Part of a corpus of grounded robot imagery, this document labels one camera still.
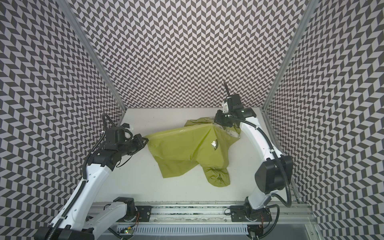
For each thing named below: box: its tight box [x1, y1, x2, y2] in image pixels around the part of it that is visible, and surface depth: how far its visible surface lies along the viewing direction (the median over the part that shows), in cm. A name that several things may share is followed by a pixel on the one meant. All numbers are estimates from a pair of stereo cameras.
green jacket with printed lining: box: [145, 117, 242, 187], surface depth 83 cm
